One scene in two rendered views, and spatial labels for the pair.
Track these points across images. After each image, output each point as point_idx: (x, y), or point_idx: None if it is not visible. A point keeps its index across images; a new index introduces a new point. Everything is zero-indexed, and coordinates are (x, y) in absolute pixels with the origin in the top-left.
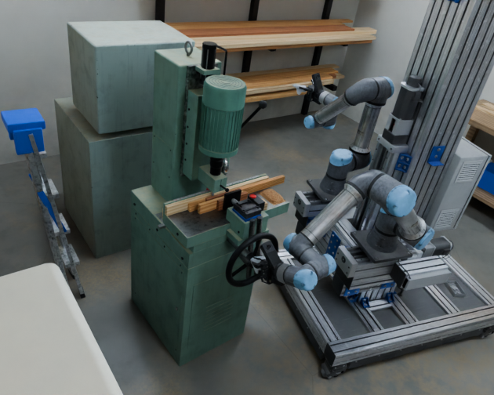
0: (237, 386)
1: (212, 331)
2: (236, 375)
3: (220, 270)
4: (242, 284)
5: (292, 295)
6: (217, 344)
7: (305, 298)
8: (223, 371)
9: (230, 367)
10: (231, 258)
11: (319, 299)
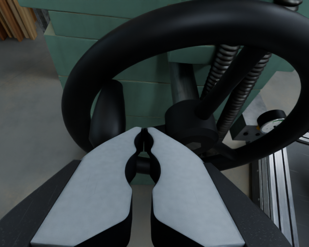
0: (135, 245)
1: (139, 173)
2: (144, 230)
3: (149, 111)
4: (143, 171)
5: (262, 180)
6: (147, 183)
7: (278, 199)
8: (135, 216)
9: (144, 216)
10: (67, 80)
11: (297, 210)
